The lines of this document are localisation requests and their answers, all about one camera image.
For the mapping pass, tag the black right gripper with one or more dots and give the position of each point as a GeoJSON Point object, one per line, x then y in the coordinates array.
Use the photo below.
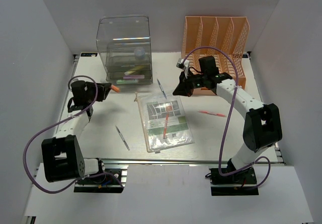
{"type": "Point", "coordinates": [184, 88]}

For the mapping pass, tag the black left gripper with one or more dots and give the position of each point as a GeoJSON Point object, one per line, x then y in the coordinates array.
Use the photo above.
{"type": "Point", "coordinates": [103, 90]}

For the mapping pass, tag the orange highlighter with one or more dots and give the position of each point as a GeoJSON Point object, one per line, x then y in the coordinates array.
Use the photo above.
{"type": "Point", "coordinates": [115, 88]}

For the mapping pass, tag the purple highlighter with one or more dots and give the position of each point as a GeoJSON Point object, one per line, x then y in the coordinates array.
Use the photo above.
{"type": "Point", "coordinates": [134, 77]}

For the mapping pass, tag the clear paper clip tub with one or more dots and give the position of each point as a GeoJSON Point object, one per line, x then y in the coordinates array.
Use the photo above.
{"type": "Point", "coordinates": [139, 53]}

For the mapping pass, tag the clear grey drawer organizer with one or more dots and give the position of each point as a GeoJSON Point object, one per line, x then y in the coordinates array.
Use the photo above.
{"type": "Point", "coordinates": [116, 39]}

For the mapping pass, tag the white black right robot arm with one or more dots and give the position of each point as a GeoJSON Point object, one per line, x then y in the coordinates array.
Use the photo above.
{"type": "Point", "coordinates": [262, 127]}

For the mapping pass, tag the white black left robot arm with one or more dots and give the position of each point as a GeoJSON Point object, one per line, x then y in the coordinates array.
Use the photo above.
{"type": "Point", "coordinates": [62, 156]}

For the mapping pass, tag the green highlighter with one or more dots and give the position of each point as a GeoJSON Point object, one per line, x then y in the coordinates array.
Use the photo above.
{"type": "Point", "coordinates": [127, 82]}

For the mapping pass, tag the blue white pen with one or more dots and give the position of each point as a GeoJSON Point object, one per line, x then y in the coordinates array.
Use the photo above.
{"type": "Point", "coordinates": [161, 88]}

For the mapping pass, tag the orange red pen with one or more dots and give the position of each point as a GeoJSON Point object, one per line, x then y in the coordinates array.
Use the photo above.
{"type": "Point", "coordinates": [166, 125]}

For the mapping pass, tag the clear mesh zipper pouch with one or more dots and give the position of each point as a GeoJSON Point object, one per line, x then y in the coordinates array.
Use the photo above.
{"type": "Point", "coordinates": [164, 121]}

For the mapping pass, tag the grey white pen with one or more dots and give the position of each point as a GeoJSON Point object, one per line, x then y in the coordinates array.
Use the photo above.
{"type": "Point", "coordinates": [122, 138]}

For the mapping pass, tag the pink red pen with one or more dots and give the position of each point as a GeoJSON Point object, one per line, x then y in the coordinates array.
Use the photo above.
{"type": "Point", "coordinates": [212, 113]}

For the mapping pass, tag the orange file rack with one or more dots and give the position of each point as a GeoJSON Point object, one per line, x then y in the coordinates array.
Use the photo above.
{"type": "Point", "coordinates": [222, 37]}

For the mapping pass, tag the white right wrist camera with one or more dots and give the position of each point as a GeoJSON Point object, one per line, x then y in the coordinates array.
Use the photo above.
{"type": "Point", "coordinates": [184, 65]}

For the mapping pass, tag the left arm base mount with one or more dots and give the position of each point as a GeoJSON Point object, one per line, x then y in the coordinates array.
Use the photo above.
{"type": "Point", "coordinates": [113, 182]}

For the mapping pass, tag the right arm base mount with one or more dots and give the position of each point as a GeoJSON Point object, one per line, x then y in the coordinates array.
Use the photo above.
{"type": "Point", "coordinates": [241, 184]}

